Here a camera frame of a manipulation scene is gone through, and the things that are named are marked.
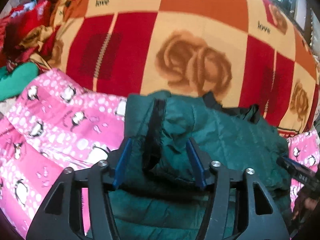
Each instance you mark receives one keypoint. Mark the red shiny clothes pile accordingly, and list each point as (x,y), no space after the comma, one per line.
(20,21)

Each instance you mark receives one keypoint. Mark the pink penguin print blanket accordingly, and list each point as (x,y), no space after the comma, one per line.
(54,124)

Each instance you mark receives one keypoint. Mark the green knit garment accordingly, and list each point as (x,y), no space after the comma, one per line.
(13,83)

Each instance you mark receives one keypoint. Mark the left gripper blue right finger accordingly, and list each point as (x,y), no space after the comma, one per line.
(200,163)

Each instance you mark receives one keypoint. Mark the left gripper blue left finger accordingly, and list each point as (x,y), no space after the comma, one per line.
(118,161)

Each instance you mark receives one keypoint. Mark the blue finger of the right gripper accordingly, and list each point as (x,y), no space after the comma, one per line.
(291,166)

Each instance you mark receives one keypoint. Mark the green quilted puffer jacket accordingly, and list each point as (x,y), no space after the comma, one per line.
(248,197)

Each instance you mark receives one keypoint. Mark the orange red rose blanket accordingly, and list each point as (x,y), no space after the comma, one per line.
(243,51)

